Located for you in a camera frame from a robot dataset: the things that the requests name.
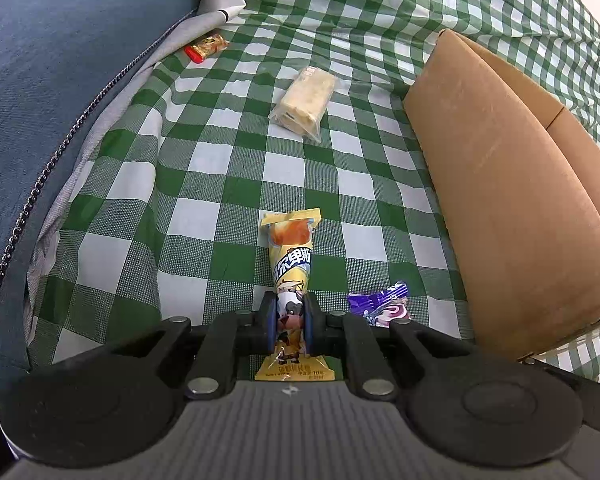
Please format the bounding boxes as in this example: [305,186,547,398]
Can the clear wafer block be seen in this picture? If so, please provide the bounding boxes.
[268,66,339,143]

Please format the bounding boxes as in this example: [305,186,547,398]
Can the yellow cow snack packet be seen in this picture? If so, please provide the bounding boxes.
[256,208,335,382]

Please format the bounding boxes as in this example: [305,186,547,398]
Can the purple candy wrapper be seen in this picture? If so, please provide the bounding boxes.
[347,281,411,328]

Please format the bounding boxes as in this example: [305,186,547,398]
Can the green white checkered cloth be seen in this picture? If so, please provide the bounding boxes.
[28,0,600,366]

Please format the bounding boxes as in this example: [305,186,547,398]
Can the red gold candy wrapper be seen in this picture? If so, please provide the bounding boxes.
[183,32,230,64]

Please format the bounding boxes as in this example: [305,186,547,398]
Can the brown cardboard box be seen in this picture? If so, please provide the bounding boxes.
[404,30,600,359]

